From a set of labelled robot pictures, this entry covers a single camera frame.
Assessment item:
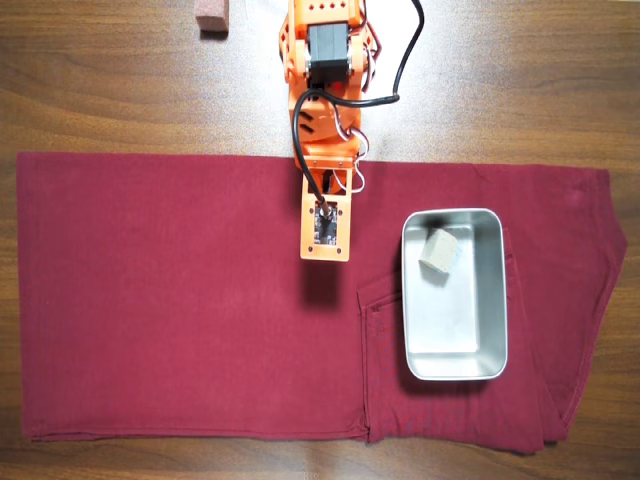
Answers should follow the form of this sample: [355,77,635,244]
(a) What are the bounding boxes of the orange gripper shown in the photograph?
[288,85,363,159]

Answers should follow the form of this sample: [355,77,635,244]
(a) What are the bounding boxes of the beige cube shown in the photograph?
[417,228,462,288]

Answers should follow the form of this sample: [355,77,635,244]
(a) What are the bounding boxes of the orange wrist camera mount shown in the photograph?
[298,154,354,263]

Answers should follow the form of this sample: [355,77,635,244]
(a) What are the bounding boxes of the maroon cloth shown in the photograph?
[16,152,629,457]

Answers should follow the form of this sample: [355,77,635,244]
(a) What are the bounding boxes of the rectangular metal tray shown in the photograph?
[400,207,510,382]

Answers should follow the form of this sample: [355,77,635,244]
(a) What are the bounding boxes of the pink sponge block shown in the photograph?
[195,0,232,34]

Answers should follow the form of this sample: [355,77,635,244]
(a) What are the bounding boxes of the red white servo wires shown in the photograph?
[337,29,382,195]

